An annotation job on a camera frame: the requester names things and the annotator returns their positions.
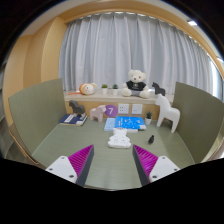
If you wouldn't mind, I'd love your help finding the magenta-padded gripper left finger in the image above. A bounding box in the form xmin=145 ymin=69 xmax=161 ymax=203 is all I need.
xmin=45 ymin=144 xmax=95 ymax=187

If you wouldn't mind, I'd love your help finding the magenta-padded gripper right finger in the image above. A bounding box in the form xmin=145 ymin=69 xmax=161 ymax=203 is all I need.
xmin=132 ymin=144 xmax=182 ymax=187

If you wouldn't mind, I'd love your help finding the small plant in white pot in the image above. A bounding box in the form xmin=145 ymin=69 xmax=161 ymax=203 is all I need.
xmin=111 ymin=83 xmax=120 ymax=96
xmin=145 ymin=110 xmax=154 ymax=126
xmin=100 ymin=83 xmax=109 ymax=96

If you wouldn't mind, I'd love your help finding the white bear-shaped power strip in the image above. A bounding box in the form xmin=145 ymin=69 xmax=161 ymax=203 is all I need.
xmin=107 ymin=128 xmax=132 ymax=150

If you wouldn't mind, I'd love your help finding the large white horse figurine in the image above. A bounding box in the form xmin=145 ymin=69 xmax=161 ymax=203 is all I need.
xmin=154 ymin=93 xmax=181 ymax=134

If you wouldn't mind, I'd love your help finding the bright blue book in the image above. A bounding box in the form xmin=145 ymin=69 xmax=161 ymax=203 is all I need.
xmin=114 ymin=115 xmax=147 ymax=131

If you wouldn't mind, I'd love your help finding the green partition panel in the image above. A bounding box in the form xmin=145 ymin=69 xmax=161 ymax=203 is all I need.
xmin=171 ymin=81 xmax=224 ymax=164
xmin=7 ymin=77 xmax=68 ymax=156

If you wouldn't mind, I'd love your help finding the grey horse figurine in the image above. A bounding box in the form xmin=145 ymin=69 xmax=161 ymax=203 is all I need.
xmin=68 ymin=99 xmax=86 ymax=116

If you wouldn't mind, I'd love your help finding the light blue book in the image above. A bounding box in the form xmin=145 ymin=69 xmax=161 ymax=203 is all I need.
xmin=103 ymin=117 xmax=117 ymax=132

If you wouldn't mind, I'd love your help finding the pink horse figurine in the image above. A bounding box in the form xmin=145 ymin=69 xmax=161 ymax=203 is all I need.
xmin=89 ymin=104 xmax=107 ymax=123

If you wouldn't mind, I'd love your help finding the purple round number sign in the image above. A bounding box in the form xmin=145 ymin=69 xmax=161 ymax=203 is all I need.
xmin=104 ymin=104 xmax=119 ymax=118

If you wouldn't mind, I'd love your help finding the black horse figurine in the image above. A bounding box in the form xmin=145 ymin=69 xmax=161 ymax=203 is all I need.
xmin=151 ymin=81 xmax=166 ymax=97

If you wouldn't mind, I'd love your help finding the wooden shelf ledge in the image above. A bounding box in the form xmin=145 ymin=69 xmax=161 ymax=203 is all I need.
xmin=63 ymin=89 xmax=175 ymax=106

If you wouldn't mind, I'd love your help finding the orange and cream plush toy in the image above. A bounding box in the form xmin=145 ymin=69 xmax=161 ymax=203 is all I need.
xmin=78 ymin=82 xmax=97 ymax=96

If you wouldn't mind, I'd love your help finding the cream teddy bear black shirt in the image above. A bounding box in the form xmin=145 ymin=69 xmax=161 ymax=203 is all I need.
xmin=120 ymin=69 xmax=151 ymax=100

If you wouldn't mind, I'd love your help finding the grey curtain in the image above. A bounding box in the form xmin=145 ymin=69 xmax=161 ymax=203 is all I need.
xmin=58 ymin=11 xmax=223 ymax=99

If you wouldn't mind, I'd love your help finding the white wall socket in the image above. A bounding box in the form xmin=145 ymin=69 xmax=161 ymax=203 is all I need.
xmin=117 ymin=103 xmax=130 ymax=115
xmin=131 ymin=103 xmax=144 ymax=115

